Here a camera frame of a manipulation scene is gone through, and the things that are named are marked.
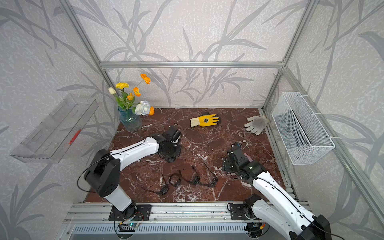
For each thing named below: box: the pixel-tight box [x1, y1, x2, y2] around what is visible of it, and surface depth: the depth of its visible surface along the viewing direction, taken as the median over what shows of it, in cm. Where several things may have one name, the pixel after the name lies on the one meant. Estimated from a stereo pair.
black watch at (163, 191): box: [141, 173, 170, 196], surface depth 82 cm
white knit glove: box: [243, 115, 269, 136], surface depth 113 cm
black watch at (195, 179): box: [178, 164, 207, 186], surface depth 86 cm
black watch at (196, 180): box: [191, 176, 218, 187], surface depth 84 cm
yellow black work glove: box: [190, 114, 219, 127], surface depth 113 cm
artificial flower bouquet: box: [108, 73, 155, 116], surface depth 90 cm
